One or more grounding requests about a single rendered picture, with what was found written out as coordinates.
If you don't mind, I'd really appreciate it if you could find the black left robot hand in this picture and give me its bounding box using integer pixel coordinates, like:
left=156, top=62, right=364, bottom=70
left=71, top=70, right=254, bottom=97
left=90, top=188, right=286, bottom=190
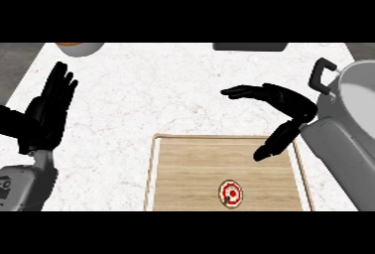
left=0, top=61, right=81, bottom=156

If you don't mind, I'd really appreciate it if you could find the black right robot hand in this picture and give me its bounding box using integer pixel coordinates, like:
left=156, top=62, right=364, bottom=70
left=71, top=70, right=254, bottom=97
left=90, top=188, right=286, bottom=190
left=220, top=82, right=319, bottom=163

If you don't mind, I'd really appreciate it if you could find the pale wooden tray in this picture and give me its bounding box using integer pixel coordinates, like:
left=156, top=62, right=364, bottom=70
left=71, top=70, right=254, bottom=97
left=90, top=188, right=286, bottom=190
left=143, top=133, right=314, bottom=212

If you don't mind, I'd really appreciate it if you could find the red and white cupcake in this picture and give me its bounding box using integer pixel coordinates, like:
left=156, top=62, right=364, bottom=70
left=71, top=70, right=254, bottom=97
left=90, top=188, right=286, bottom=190
left=217, top=179, right=245, bottom=209

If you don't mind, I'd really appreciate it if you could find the dark grey flat object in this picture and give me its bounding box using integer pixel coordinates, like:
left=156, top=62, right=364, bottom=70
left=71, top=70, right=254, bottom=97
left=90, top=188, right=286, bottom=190
left=212, top=43, right=289, bottom=53

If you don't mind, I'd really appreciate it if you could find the white bowl with orange contents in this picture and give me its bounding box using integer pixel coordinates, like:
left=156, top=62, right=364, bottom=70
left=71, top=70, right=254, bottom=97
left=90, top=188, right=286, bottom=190
left=54, top=43, right=105, bottom=59

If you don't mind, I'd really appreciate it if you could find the grey pot with black handle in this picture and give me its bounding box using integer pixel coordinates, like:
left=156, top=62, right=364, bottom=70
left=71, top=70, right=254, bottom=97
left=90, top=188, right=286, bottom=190
left=307, top=57, right=375, bottom=140

